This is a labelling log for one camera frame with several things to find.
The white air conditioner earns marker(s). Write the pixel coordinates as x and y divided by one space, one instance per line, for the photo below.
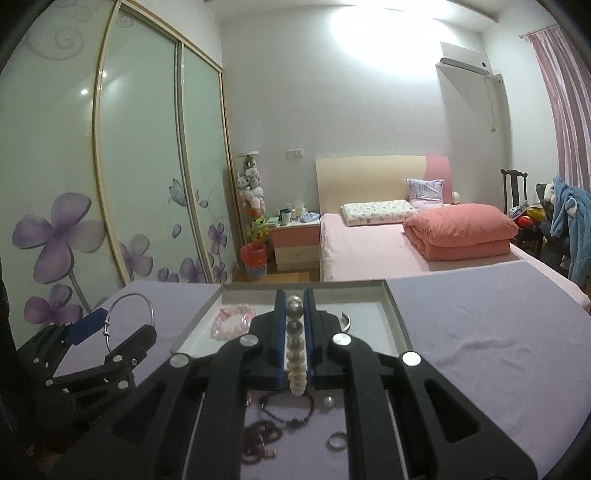
461 60

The wall socket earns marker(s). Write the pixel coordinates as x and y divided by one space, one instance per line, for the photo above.
295 152

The silver open bangle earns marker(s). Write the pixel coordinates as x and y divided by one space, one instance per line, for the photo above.
347 323

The blue cloth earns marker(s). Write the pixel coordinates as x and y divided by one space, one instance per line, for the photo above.
309 216

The silver hoop bangle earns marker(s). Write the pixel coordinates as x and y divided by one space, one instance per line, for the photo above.
107 326

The plush toy tower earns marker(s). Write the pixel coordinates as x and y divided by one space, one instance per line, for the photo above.
251 194

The white shallow jewelry box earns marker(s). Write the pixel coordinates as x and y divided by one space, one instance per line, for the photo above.
360 300

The pink curtain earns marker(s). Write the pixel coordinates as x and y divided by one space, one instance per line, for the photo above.
568 115

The white mug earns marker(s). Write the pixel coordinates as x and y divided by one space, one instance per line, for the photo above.
286 218

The colourful toy pile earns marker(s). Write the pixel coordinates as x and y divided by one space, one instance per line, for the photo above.
528 217

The white patterned pillow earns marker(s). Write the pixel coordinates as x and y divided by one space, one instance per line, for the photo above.
378 212

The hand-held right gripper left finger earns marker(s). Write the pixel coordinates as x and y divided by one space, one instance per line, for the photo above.
279 332

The dark wooden chair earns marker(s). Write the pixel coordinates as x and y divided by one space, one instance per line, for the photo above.
515 184

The bed with pink sheet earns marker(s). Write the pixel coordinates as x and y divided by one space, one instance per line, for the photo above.
369 254

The blue garment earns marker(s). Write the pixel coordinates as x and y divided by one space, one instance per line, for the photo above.
577 217

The purple tablecloth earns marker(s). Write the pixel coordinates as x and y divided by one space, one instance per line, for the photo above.
461 346

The floral sliding door wardrobe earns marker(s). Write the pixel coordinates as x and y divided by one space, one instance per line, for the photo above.
138 161

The beige pink headboard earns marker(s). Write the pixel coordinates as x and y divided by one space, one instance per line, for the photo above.
360 184

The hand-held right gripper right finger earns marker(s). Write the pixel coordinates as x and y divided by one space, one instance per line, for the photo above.
310 332

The folded pink quilt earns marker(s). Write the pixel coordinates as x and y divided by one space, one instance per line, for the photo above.
461 226

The small lilac pillow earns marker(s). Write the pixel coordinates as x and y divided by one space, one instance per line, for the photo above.
427 194

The pink beige nightstand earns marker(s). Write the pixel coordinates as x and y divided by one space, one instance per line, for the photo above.
295 240

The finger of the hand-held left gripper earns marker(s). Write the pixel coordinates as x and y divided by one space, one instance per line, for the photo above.
87 325
134 341

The trash bin with red bag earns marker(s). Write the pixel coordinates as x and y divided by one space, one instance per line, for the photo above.
254 258

